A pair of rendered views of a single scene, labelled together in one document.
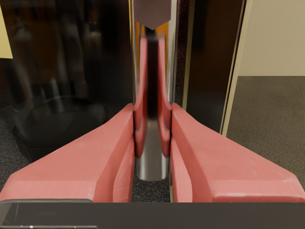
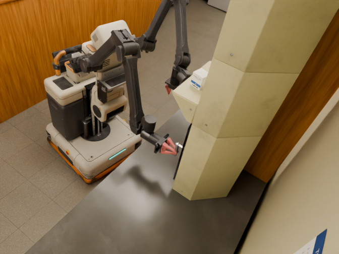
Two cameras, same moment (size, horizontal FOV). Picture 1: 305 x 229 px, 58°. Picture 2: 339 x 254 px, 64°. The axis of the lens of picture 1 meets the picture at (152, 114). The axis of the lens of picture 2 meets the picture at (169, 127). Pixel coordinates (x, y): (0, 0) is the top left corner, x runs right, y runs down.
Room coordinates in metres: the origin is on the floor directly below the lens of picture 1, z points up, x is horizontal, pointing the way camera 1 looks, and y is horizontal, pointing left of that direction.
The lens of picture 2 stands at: (0.40, -0.79, 2.13)
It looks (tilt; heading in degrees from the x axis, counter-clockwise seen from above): 45 degrees down; 115
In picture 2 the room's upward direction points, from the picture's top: 13 degrees clockwise
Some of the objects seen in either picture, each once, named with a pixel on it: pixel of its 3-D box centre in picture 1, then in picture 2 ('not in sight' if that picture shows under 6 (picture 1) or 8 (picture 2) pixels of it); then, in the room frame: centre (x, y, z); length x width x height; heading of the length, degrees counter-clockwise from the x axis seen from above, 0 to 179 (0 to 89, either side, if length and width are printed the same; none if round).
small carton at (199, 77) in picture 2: not in sight; (200, 79); (0.09, 0.06, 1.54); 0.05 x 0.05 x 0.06; 79
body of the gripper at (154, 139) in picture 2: not in sight; (157, 140); (-0.01, 0.00, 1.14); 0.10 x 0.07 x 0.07; 90
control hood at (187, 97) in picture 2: not in sight; (201, 89); (0.09, 0.11, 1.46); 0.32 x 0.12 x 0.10; 90
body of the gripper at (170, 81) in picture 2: not in sight; (175, 80); (-0.18, 0.41, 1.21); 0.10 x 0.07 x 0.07; 1
